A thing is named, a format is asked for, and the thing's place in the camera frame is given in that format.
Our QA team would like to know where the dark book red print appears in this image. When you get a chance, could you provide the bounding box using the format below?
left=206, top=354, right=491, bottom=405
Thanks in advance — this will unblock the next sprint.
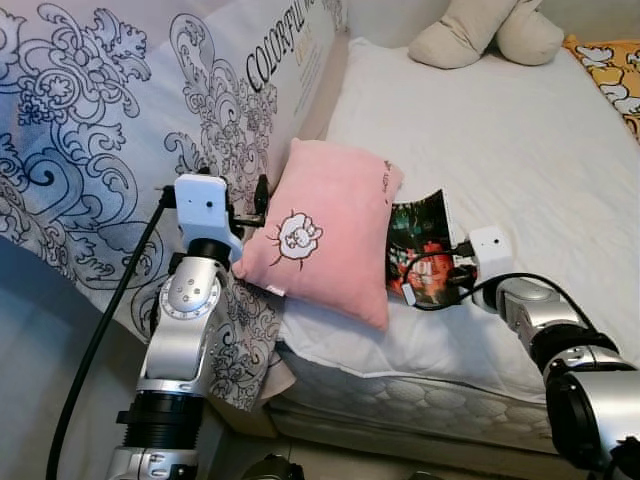
left=387, top=188, right=479, bottom=309

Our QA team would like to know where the pink pillow white print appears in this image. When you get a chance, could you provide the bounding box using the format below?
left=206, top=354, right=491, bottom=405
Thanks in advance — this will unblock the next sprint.
left=232, top=138, right=405, bottom=331

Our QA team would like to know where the yellow egg cartoon blanket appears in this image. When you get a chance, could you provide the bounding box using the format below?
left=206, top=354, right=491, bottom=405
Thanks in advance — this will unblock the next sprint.
left=563, top=37, right=640, bottom=141

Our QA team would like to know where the white quilted mattress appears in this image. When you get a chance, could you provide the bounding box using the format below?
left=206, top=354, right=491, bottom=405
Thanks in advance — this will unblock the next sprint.
left=265, top=38, right=640, bottom=456

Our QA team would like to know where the beige plush toy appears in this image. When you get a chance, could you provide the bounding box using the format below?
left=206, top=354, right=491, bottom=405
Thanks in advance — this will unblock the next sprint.
left=408, top=0, right=566, bottom=71

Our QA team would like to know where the grey left robot leg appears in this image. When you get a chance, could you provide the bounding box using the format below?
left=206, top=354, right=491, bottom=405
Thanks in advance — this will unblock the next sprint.
left=243, top=455, right=303, bottom=480

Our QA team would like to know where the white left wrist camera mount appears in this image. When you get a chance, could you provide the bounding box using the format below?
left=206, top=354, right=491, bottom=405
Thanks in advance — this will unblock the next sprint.
left=172, top=173, right=246, bottom=263

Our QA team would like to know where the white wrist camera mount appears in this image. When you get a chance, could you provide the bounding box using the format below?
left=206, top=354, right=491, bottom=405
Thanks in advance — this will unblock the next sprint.
left=172, top=173, right=246, bottom=263
left=466, top=226, right=516, bottom=286

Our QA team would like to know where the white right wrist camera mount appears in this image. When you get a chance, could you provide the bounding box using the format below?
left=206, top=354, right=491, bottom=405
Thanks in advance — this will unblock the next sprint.
left=466, top=226, right=516, bottom=286

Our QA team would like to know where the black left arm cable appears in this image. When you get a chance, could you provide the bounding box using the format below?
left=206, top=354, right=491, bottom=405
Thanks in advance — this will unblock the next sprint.
left=45, top=185, right=176, bottom=480

